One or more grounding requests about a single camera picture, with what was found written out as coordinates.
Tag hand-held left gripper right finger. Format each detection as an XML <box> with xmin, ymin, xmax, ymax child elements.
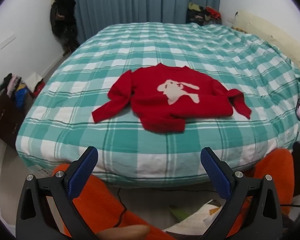
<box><xmin>200</xmin><ymin>147</ymin><xmax>283</xmax><ymax>240</ymax></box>

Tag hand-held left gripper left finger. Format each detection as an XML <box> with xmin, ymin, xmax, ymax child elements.
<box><xmin>15</xmin><ymin>146</ymin><xmax>100</xmax><ymax>240</ymax></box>

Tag red sweater with white rabbit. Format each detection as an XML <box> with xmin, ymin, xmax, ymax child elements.
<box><xmin>91</xmin><ymin>63</ymin><xmax>252</xmax><ymax>133</ymax></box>

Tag clothes in cardboard box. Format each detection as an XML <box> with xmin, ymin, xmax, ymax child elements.
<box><xmin>0</xmin><ymin>73</ymin><xmax>28</xmax><ymax>108</ymax></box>

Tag dark hanging clothes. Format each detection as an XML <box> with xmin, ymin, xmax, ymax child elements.
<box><xmin>49</xmin><ymin>0</ymin><xmax>80</xmax><ymax>55</ymax></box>

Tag pile of colourful clothes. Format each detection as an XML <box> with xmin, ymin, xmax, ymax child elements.
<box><xmin>185</xmin><ymin>2</ymin><xmax>222</xmax><ymax>26</ymax></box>

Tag white paper bags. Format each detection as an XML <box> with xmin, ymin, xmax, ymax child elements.
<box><xmin>162</xmin><ymin>199</ymin><xmax>228</xmax><ymax>233</ymax></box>

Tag green packet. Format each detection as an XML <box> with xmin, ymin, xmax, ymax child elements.
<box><xmin>169</xmin><ymin>206</ymin><xmax>191</xmax><ymax>221</ymax></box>

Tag orange fleece pants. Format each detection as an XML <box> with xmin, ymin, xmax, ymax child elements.
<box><xmin>51</xmin><ymin>148</ymin><xmax>294</xmax><ymax>240</ymax></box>

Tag tan rounded object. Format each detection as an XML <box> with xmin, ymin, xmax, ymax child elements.
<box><xmin>96</xmin><ymin>225</ymin><xmax>150</xmax><ymax>240</ymax></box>

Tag white bag with red lining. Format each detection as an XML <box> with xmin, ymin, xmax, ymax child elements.
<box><xmin>25</xmin><ymin>72</ymin><xmax>45</xmax><ymax>98</ymax></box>

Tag bed with green plaid sheet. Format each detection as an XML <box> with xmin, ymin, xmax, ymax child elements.
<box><xmin>15</xmin><ymin>22</ymin><xmax>300</xmax><ymax>188</ymax></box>

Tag cream padded headboard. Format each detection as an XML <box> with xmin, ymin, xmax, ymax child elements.
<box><xmin>231</xmin><ymin>10</ymin><xmax>300</xmax><ymax>80</ymax></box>

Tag blue curtain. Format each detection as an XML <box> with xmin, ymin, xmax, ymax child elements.
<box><xmin>65</xmin><ymin>0</ymin><xmax>222</xmax><ymax>45</ymax></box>

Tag black floor cable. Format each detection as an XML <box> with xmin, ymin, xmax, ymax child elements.
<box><xmin>114</xmin><ymin>187</ymin><xmax>128</xmax><ymax>230</ymax></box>

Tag white wall plate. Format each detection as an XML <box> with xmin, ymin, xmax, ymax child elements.
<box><xmin>0</xmin><ymin>37</ymin><xmax>17</xmax><ymax>50</ymax></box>

